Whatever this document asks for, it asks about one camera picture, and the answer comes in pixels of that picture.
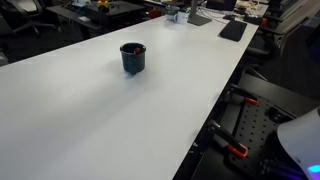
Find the dark teal mug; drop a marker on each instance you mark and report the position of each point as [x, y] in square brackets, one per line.
[133, 63]

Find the red dry erase marker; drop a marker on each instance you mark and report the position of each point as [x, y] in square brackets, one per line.
[137, 50]

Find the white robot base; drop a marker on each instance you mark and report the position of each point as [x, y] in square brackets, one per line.
[300, 138]

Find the white coffee mug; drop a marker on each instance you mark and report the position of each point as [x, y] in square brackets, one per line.
[181, 18]

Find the green patterned mug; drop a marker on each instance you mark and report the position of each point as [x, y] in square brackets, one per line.
[171, 11]

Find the grey monitor stand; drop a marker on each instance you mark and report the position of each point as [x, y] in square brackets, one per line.
[194, 18]

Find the black keyboard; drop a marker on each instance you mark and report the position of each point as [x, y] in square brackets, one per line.
[233, 30]

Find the yellow red toy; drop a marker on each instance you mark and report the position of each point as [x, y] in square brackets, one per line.
[103, 4]

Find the dark side desk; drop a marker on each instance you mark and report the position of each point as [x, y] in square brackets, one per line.
[90, 17]

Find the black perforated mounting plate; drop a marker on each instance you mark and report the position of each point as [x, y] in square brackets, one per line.
[256, 128]

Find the black office chair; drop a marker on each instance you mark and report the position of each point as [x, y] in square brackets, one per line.
[268, 42]

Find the near orange handled clamp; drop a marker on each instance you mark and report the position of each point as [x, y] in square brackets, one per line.
[234, 146]

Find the orange handled clamp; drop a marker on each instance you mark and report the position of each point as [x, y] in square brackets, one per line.
[248, 96]
[234, 146]

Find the far orange handled clamp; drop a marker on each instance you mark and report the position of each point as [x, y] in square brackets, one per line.
[248, 96]

